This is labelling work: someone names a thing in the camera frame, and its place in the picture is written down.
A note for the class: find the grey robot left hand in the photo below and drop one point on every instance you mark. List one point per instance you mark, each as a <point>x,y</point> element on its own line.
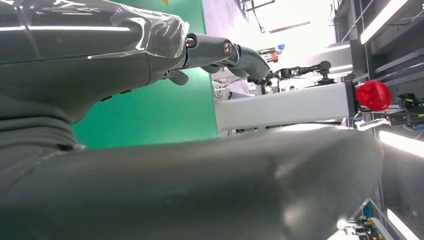
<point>82,59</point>

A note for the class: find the ceiling light strip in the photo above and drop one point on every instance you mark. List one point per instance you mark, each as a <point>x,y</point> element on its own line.
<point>402,143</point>
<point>402,225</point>
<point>381,21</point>

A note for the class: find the red emergency stop button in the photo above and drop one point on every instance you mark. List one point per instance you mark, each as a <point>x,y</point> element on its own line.
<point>373,95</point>

